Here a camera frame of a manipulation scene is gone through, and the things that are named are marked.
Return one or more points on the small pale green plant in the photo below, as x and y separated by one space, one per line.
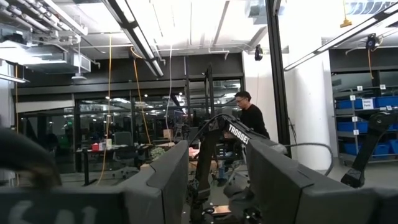
157 153

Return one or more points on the black aluminium rig frame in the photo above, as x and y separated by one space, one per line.
276 93

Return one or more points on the black background desk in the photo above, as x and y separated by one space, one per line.
85 165

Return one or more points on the grey metal storage rack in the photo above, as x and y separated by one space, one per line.
342 112

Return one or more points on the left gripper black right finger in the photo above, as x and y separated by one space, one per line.
280 193

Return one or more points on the blue storage bin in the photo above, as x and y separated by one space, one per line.
348 104
351 127
381 149
387 101

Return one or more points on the grey office chair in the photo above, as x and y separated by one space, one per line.
123 140

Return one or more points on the person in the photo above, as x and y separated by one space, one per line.
253 119

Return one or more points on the grey ceiling air unit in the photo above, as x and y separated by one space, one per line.
46 59

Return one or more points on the small red box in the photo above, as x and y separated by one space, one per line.
95 147

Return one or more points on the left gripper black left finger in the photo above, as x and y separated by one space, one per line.
155 199

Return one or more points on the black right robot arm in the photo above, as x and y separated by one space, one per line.
206 149

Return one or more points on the background black robot arm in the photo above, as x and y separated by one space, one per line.
367 149

